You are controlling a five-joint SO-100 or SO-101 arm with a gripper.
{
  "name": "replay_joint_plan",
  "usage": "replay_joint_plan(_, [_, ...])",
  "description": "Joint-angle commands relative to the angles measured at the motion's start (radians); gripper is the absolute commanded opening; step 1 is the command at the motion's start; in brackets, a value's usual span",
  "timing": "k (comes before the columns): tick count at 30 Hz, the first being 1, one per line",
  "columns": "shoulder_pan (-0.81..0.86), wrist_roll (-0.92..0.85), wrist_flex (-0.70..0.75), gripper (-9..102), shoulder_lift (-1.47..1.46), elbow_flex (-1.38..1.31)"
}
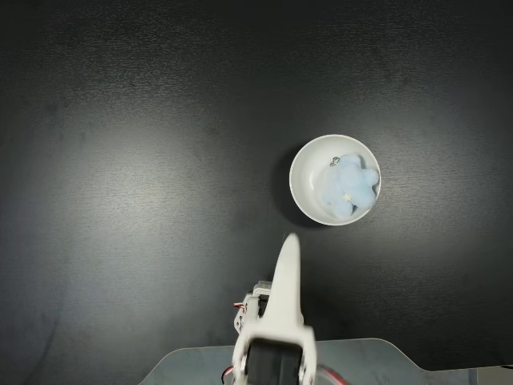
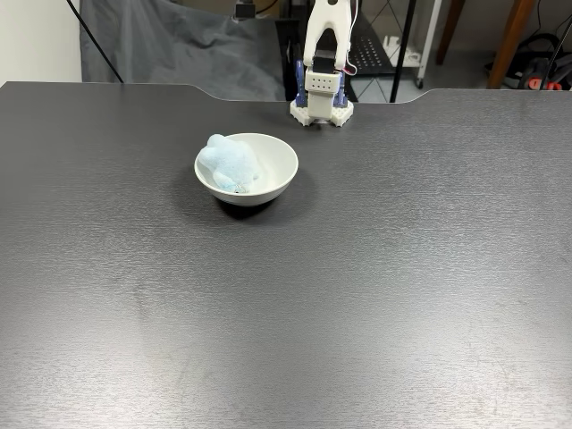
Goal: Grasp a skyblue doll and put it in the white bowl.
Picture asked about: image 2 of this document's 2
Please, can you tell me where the grey cloth backdrop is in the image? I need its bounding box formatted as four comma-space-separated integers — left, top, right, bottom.
80, 0, 287, 102

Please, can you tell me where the blue table clamp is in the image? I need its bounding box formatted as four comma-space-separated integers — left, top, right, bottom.
333, 71, 349, 108
293, 60, 312, 110

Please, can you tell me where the black metal rack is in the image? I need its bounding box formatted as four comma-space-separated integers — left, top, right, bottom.
274, 0, 415, 104

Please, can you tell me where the skyblue plush doll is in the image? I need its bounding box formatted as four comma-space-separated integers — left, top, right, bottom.
198, 132, 263, 194

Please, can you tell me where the white bowl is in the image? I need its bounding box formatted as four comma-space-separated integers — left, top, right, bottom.
193, 132, 299, 206

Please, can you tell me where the thin black stand pole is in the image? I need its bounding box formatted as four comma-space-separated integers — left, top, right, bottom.
65, 0, 125, 84

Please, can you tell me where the thin brown wooden leg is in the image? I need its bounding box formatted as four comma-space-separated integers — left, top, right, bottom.
435, 0, 460, 66

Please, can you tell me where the red white arm cable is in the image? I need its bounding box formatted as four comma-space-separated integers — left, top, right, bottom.
341, 0, 359, 77

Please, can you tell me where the black vacuum cleaner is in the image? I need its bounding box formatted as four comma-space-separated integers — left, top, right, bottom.
484, 30, 572, 93

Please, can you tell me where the thick brown wooden leg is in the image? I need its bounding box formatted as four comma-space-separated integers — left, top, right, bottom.
485, 0, 537, 89

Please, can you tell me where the white cart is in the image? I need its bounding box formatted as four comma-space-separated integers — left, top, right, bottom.
383, 0, 444, 89

